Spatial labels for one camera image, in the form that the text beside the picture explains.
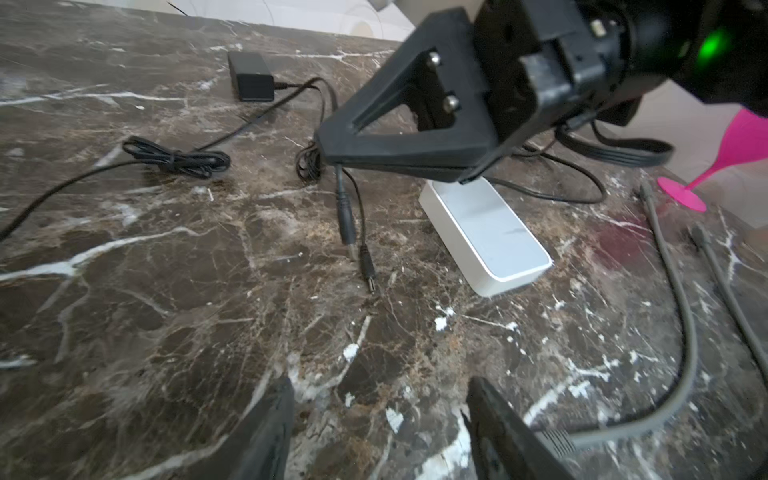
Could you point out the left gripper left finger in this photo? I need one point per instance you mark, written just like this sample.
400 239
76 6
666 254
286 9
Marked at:
259 446

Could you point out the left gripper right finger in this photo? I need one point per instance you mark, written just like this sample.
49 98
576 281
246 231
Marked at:
502 446

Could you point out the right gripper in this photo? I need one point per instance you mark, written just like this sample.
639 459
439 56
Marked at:
462 91

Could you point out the black power adapter with cable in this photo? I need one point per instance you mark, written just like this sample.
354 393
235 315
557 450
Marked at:
205 161

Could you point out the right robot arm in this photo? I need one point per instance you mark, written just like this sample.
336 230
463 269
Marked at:
715 50

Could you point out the white router box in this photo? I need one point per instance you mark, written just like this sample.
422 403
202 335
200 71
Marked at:
493 248

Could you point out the far black power adapter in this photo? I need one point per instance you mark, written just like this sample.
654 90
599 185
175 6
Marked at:
252 80

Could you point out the pink plastic goblet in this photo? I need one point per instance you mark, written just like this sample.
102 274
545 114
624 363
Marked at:
744 142

